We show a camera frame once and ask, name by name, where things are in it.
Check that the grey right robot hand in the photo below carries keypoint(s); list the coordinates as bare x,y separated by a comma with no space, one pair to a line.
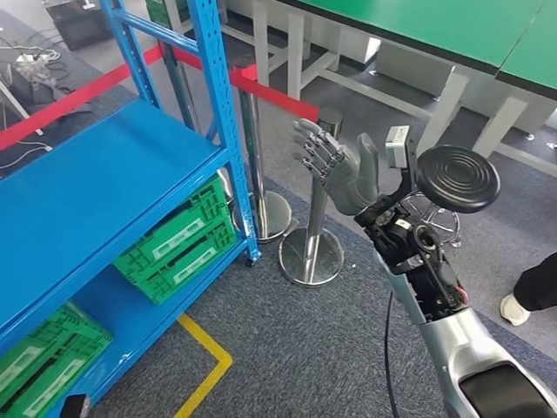
348,179

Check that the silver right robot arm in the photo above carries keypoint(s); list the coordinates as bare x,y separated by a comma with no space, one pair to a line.
461,346

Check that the green workbench mat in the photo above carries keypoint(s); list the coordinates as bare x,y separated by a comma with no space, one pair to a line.
435,23

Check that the blue metal shelf rack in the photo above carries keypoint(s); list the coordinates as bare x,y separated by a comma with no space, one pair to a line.
87,173

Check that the red barrier belt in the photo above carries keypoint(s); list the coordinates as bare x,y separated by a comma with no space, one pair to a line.
274,98
65,104

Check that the black stool chrome base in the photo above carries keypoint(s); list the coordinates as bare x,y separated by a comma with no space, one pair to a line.
456,179

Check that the green folded plastic crate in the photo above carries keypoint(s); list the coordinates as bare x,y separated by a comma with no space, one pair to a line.
47,334
65,375
191,265
183,225

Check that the person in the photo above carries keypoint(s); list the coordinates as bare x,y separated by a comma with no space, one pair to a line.
535,285

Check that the black microwave oven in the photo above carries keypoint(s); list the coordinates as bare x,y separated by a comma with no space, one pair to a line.
82,23

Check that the grey bag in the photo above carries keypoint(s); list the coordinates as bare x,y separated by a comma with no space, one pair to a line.
32,81

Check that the white power strip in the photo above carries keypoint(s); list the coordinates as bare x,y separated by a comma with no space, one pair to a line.
37,57

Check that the white desk leg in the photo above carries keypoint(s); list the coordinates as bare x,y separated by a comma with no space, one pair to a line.
17,109

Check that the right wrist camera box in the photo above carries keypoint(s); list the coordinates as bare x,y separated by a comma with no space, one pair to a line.
398,147

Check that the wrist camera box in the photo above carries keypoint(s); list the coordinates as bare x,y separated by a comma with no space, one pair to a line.
398,147
75,407

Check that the white workbench frame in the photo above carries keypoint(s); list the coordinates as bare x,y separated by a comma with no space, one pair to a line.
439,109

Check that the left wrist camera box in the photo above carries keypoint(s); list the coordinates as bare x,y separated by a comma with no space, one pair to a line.
75,407

